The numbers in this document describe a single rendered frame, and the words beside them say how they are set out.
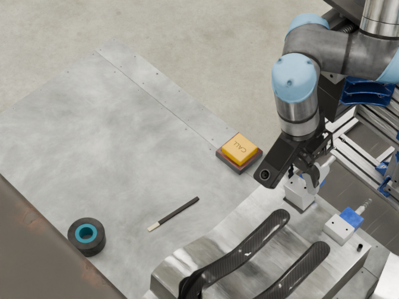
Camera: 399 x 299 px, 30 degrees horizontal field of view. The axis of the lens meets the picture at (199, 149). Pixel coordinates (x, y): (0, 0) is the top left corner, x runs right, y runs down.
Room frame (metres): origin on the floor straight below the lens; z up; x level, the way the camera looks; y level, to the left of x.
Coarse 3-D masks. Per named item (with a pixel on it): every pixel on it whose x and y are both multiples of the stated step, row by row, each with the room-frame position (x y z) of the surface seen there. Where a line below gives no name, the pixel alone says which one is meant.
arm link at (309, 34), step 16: (304, 16) 0.99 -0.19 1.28; (288, 32) 0.96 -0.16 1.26; (304, 32) 0.95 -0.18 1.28; (320, 32) 0.95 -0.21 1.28; (336, 32) 0.95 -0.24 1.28; (288, 48) 0.92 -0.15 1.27; (304, 48) 0.91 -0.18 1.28; (320, 48) 0.92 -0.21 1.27; (336, 48) 0.91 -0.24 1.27; (320, 64) 0.89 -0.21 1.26; (336, 64) 0.90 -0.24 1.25
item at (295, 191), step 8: (328, 160) 0.90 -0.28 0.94; (296, 176) 0.85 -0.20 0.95; (288, 184) 0.84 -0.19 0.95; (296, 184) 0.84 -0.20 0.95; (304, 184) 0.83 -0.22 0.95; (288, 192) 0.83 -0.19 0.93; (296, 192) 0.82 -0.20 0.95; (304, 192) 0.81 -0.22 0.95; (296, 200) 0.81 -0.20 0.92; (304, 200) 0.81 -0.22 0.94; (312, 200) 0.82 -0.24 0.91; (304, 208) 0.80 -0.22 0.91
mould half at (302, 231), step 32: (256, 192) 0.85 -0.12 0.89; (224, 224) 0.77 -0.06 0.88; (256, 224) 0.77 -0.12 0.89; (288, 224) 0.77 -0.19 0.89; (320, 224) 0.78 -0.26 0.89; (192, 256) 0.68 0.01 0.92; (256, 256) 0.70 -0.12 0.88; (288, 256) 0.70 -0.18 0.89; (352, 256) 0.70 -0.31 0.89; (160, 288) 0.62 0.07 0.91; (224, 288) 0.61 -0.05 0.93; (256, 288) 0.62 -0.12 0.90; (320, 288) 0.63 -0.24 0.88
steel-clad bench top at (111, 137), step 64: (128, 64) 1.29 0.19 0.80; (0, 128) 1.08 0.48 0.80; (64, 128) 1.08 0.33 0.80; (128, 128) 1.08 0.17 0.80; (192, 128) 1.09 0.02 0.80; (64, 192) 0.90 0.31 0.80; (128, 192) 0.90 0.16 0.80; (192, 192) 0.90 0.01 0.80; (128, 256) 0.74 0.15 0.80; (384, 256) 0.75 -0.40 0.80
